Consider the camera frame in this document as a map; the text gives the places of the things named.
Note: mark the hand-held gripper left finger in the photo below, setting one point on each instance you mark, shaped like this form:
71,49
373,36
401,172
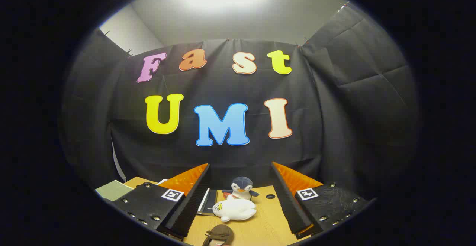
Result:
193,205

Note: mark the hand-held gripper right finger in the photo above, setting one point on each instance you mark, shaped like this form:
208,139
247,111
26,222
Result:
292,205

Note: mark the brown fuzzy shoe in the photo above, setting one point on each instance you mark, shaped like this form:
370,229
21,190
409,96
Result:
221,233

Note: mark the pale green fabric storage box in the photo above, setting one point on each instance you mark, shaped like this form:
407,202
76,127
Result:
113,190

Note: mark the white duck plush toy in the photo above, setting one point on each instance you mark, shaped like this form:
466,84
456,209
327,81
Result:
234,210

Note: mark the grey penguin plush toy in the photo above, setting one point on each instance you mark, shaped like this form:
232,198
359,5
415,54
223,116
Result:
241,184

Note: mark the black backdrop cloth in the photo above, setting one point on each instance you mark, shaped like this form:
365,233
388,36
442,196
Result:
334,127

